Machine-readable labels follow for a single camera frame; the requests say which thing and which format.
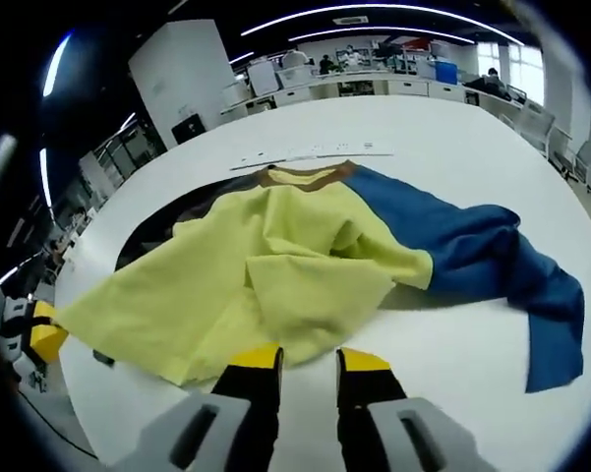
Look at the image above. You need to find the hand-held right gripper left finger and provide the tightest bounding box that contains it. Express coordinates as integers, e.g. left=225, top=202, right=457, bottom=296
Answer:
left=112, top=342, right=286, bottom=472

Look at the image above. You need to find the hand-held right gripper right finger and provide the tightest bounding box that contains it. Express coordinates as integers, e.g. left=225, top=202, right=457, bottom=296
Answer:
left=334, top=346, right=493, bottom=472

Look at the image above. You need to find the yellow colour-block garment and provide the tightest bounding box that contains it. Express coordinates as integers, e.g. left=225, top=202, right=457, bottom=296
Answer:
left=53, top=164, right=586, bottom=394

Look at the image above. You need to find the white template board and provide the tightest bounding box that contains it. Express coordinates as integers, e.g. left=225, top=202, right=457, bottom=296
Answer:
left=228, top=140, right=395, bottom=172

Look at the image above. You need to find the long ceiling light strip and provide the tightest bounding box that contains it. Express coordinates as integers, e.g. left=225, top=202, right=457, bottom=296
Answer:
left=240, top=4, right=479, bottom=36
left=288, top=26, right=525, bottom=46
left=42, top=31, right=73, bottom=98
left=38, top=147, right=53, bottom=208

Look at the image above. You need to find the metal shelf rack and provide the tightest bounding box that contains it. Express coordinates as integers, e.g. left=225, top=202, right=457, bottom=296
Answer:
left=78, top=128, right=166, bottom=196

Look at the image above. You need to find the black box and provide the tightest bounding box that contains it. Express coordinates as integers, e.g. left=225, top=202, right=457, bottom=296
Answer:
left=170, top=113, right=207, bottom=146

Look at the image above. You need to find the white square pillar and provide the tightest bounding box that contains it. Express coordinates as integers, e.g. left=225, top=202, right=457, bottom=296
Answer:
left=128, top=18, right=237, bottom=148

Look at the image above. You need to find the white cabinet counter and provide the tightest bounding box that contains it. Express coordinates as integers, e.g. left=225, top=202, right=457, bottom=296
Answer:
left=220, top=68, right=473, bottom=117

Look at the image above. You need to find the white mesh office chair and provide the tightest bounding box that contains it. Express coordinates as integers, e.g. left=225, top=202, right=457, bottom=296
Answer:
left=513, top=100, right=558, bottom=154
left=550, top=137, right=591, bottom=184

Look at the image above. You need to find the white storage box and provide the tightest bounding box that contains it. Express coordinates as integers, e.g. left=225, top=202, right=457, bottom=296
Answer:
left=248, top=61, right=279, bottom=96

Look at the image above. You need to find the blue plastic box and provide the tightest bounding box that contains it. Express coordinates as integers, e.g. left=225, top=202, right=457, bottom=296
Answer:
left=434, top=59, right=460, bottom=85

